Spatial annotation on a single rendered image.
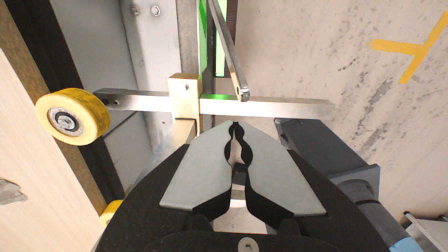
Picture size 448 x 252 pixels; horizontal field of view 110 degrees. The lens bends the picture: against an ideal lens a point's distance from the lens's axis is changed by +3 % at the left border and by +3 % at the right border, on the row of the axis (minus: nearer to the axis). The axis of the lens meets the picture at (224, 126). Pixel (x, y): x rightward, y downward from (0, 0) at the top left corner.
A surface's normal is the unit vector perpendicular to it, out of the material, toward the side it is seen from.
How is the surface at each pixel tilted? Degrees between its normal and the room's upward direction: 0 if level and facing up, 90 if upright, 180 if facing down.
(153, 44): 0
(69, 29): 90
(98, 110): 90
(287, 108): 0
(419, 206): 0
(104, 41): 90
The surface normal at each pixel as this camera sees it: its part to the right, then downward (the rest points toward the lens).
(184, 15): -0.03, 0.49
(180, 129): 0.04, -0.87
